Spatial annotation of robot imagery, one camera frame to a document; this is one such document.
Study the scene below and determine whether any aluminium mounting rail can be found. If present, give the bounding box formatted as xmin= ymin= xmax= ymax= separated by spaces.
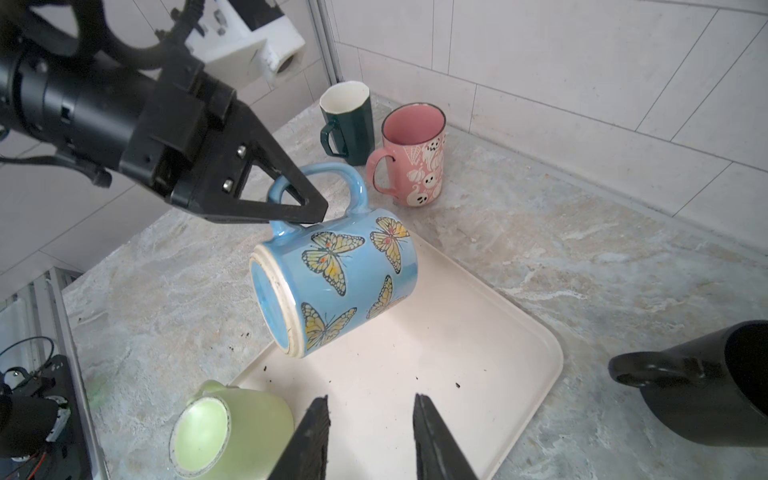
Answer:
xmin=1 ymin=268 xmax=108 ymax=479

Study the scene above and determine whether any left corner metal profile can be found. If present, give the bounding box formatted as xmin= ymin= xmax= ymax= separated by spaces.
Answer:
xmin=307 ymin=0 xmax=341 ymax=85

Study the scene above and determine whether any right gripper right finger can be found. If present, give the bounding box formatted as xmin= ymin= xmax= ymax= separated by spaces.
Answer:
xmin=413 ymin=393 xmax=478 ymax=480

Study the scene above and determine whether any light green mug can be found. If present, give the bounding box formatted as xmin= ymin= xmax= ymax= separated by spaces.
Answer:
xmin=169 ymin=380 xmax=295 ymax=479

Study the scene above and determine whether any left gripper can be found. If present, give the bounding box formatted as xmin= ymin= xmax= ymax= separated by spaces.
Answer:
xmin=119 ymin=53 xmax=330 ymax=226

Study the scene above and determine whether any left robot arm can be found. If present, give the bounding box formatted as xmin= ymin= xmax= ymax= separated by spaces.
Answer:
xmin=1 ymin=1 xmax=328 ymax=224

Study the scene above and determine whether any blue patterned mug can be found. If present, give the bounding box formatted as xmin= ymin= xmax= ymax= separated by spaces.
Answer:
xmin=249 ymin=163 xmax=418 ymax=358

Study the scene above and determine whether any black mug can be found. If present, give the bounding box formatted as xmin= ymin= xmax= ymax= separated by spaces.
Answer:
xmin=608 ymin=320 xmax=767 ymax=448

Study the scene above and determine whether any dark green mug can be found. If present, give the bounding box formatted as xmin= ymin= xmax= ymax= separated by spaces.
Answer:
xmin=319 ymin=81 xmax=376 ymax=167

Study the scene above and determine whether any beige tray mat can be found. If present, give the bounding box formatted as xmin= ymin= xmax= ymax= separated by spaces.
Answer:
xmin=235 ymin=239 xmax=563 ymax=479

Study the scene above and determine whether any pink patterned mug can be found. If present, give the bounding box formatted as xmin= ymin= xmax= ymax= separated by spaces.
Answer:
xmin=365 ymin=103 xmax=447 ymax=207

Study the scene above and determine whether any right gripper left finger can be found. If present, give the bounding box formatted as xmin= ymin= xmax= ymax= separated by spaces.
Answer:
xmin=268 ymin=396 xmax=331 ymax=480

